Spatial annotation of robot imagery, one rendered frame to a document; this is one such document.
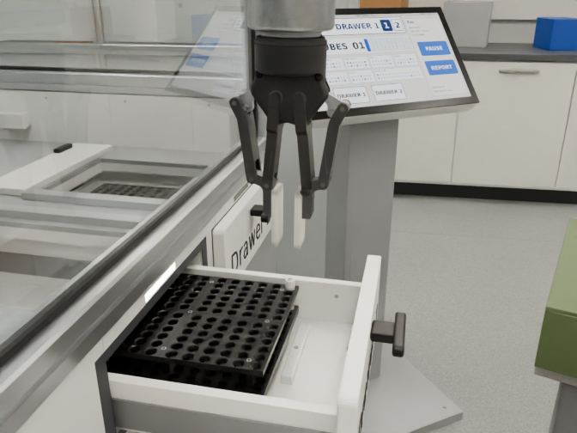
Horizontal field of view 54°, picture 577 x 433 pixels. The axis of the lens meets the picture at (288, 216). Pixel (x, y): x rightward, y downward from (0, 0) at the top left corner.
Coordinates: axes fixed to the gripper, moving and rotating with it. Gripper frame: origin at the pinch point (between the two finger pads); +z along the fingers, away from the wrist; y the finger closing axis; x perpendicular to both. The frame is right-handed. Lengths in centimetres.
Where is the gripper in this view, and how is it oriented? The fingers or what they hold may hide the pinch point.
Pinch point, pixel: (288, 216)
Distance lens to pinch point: 65.7
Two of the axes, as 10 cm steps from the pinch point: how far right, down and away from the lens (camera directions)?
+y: -9.8, -0.9, 2.0
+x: -2.2, 3.7, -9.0
